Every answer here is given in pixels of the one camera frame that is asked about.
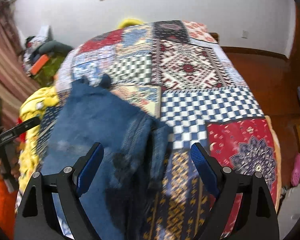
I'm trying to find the blue denim jeans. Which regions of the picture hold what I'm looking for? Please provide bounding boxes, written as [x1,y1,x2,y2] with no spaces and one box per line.
[41,80,173,239]

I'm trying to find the left hand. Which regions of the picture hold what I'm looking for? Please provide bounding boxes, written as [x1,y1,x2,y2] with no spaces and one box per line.
[0,154,20,180]

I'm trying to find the yellow duck fleece blanket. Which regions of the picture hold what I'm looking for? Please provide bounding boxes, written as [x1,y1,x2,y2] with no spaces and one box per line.
[15,86,59,209]

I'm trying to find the pink slipper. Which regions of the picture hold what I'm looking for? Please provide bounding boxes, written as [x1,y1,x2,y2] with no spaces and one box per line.
[290,153,300,187]

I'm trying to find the striped pink curtain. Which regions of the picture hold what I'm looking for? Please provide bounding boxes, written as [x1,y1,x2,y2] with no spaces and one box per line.
[0,2,39,128]

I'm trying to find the orange box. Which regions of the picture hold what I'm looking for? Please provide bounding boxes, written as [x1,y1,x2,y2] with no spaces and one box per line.
[30,54,50,75]

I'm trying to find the patchwork patterned bed quilt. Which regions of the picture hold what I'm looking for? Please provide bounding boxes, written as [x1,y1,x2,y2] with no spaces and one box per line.
[37,20,281,239]

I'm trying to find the yellow pillow behind bed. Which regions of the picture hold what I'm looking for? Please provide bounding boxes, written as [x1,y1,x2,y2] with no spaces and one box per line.
[117,18,144,29]

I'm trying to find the white wall socket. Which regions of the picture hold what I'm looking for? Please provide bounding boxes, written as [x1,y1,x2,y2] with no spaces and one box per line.
[242,30,249,39]

